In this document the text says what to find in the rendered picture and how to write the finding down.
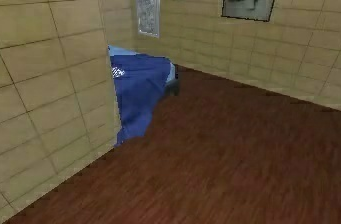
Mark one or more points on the blue covered bed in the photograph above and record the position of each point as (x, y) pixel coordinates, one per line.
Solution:
(138, 90)

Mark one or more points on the grey framed picture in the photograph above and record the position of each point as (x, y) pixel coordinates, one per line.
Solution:
(148, 16)

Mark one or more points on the dark framed picture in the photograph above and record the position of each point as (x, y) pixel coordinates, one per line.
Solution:
(247, 8)

